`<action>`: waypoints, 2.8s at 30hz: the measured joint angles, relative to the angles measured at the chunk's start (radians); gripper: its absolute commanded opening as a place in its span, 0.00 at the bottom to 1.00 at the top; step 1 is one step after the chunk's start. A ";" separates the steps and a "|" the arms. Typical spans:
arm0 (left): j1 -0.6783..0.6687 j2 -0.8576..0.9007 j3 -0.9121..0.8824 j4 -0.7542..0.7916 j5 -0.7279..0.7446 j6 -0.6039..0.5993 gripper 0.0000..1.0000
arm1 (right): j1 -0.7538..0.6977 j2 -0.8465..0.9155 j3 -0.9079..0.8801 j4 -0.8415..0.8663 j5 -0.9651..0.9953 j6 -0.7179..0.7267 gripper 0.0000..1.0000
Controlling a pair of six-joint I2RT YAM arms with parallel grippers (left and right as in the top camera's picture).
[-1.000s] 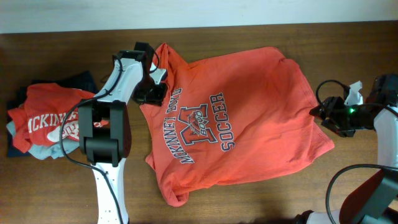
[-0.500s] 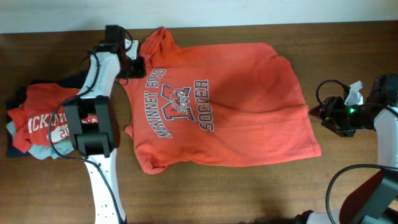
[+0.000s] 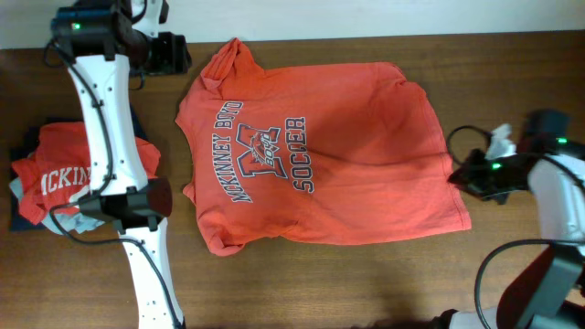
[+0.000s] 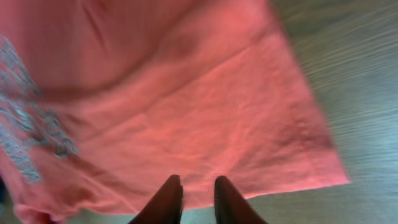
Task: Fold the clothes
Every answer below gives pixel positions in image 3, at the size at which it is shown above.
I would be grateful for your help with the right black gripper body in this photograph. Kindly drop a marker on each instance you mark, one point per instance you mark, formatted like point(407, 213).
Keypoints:
point(491, 178)

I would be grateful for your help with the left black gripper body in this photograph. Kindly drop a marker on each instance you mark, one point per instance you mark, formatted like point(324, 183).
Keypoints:
point(159, 57)

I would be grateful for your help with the red soccer t-shirt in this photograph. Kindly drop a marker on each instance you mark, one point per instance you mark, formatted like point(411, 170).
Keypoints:
point(340, 154)

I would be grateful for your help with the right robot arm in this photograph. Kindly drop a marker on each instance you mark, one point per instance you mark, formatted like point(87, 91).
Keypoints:
point(546, 163)

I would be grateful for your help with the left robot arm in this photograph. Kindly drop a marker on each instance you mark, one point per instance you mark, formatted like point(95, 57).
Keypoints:
point(103, 44)

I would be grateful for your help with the folded red McKinney t-shirt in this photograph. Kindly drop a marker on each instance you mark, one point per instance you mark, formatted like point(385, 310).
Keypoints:
point(57, 169)

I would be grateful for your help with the folded navy garment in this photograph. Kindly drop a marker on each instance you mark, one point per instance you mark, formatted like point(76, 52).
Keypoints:
point(29, 143)

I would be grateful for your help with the folded light grey garment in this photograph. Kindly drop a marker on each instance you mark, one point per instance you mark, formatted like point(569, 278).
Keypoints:
point(77, 222)

